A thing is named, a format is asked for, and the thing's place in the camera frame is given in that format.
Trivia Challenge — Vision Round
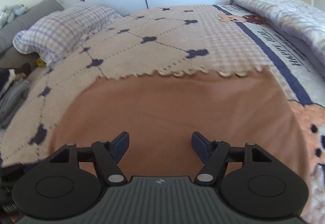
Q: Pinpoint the brown ribbed long-sleeve top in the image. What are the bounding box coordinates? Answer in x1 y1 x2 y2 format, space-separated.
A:
48 65 312 184

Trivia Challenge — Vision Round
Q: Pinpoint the grey upholstered headboard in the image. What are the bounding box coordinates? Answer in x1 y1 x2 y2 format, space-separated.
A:
1 0 64 69

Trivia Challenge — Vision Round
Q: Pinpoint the folded grey garment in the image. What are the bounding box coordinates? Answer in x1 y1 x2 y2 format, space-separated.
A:
1 79 30 129

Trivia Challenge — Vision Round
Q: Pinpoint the blue plush toy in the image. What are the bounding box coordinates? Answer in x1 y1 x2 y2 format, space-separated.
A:
0 4 27 28

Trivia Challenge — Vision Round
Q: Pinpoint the yellow knitted item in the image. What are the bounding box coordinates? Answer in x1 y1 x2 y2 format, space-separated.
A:
36 58 47 67

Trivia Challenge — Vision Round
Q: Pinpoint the pile of dark clothes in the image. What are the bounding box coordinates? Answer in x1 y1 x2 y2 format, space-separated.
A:
0 63 31 98

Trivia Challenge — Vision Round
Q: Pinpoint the purple plaid pillow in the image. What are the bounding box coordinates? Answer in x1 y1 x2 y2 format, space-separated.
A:
13 2 122 66

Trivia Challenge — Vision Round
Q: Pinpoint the beige bear pattern bed blanket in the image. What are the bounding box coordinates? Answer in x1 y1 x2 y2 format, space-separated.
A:
1 5 324 223

